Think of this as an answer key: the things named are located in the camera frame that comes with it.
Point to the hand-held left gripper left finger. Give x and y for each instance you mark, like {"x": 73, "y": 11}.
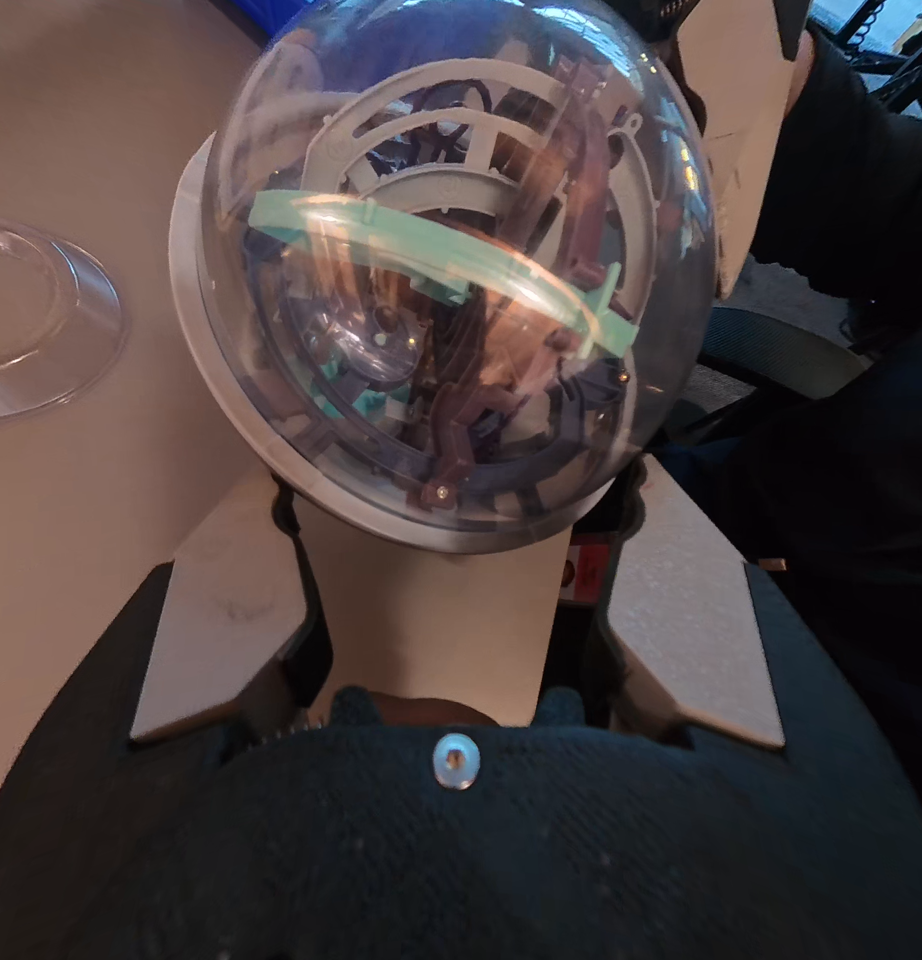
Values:
{"x": 228, "y": 622}

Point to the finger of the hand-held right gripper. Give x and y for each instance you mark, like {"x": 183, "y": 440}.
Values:
{"x": 738, "y": 112}

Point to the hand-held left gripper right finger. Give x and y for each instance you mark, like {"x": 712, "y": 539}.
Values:
{"x": 693, "y": 622}

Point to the clear plastic maze ball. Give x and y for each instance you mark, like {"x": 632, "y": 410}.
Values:
{"x": 446, "y": 285}

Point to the person's right forearm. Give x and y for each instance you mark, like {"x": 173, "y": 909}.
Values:
{"x": 865, "y": 172}

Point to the black office chair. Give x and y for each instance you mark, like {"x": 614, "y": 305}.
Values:
{"x": 775, "y": 352}

